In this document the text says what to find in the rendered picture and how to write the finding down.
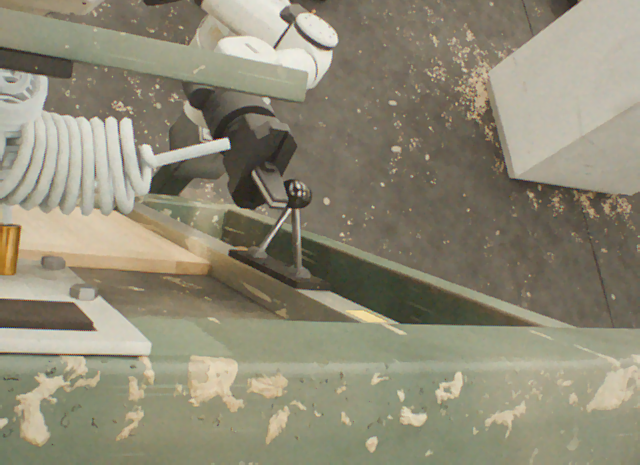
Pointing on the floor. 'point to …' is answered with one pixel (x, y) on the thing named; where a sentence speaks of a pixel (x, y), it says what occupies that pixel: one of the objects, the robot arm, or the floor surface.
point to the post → (165, 182)
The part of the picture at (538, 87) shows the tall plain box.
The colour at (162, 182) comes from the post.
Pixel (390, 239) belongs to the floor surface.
